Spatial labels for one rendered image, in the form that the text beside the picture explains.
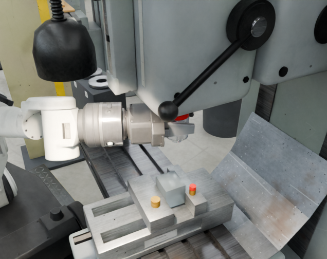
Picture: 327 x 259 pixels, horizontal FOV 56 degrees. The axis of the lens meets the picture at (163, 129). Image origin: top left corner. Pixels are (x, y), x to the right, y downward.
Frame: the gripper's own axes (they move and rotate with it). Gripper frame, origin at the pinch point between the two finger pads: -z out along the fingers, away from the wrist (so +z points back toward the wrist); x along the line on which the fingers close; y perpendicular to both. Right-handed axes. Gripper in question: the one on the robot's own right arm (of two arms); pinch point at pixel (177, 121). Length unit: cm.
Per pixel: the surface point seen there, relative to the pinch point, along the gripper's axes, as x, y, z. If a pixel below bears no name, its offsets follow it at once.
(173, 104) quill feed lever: -15.3, -12.4, 3.1
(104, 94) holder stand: 41.4, 14.2, 18.3
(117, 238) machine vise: -8.1, 24.7, 13.4
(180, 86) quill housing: -11.3, -13.3, 1.7
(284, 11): -6.8, -22.7, -14.2
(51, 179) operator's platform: 81, 85, 56
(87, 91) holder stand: 44, 14, 24
